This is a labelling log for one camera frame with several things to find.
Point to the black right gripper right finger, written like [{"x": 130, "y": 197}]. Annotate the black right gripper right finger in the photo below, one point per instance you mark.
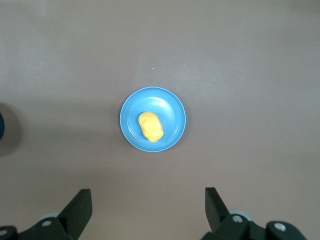
[{"x": 216, "y": 212}]

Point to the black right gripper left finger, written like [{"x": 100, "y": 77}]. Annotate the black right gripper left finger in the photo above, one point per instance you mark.
[{"x": 75, "y": 212}]

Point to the yellow toy potato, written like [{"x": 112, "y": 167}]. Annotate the yellow toy potato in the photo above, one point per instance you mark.
[{"x": 150, "y": 126}]

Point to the blue round plate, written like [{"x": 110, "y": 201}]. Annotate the blue round plate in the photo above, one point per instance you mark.
[{"x": 172, "y": 112}]

